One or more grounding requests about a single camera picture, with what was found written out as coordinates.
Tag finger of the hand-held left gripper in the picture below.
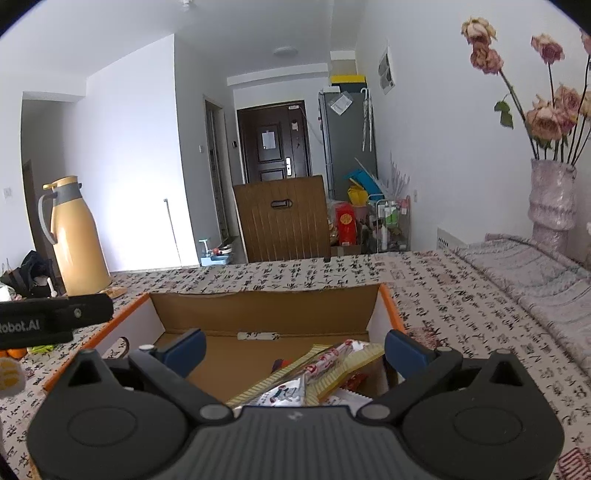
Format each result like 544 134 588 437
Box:
55 294 114 330

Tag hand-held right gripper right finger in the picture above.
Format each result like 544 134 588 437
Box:
360 329 531 422

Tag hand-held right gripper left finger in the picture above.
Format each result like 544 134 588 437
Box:
67 329 234 426

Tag large yellow snack bag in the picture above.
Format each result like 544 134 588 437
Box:
228 342 386 409

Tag red cardboard box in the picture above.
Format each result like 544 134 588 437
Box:
44 283 409 411

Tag person's left hand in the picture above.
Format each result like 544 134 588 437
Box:
0 357 26 400

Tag yellow thermos jug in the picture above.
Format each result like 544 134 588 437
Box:
38 175 112 297

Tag light blue plastic stool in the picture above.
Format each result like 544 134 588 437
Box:
198 237 232 266

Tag thin metal rod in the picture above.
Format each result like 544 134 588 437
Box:
164 198 181 266

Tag red gift box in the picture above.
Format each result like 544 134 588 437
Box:
335 203 357 245

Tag grey quilted blanket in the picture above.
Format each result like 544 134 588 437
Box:
450 233 591 374

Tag wooden chair back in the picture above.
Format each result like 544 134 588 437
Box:
232 174 332 264

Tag white dried grass stems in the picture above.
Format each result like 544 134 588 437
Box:
388 152 411 199

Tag blue bag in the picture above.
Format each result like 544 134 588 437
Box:
347 170 377 190

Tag pink textured vase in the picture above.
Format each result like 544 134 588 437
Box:
527 159 578 252

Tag grey refrigerator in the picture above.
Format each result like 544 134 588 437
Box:
318 88 378 204

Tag dark brown door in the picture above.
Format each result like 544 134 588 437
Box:
237 99 309 183

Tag white umbrella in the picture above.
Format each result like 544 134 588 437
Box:
361 89 374 152

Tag dried rose bouquet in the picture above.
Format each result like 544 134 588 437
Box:
461 17 591 167

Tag wire storage rack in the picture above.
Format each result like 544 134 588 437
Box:
376 196 411 252

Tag wall poster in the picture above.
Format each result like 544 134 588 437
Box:
378 46 397 95

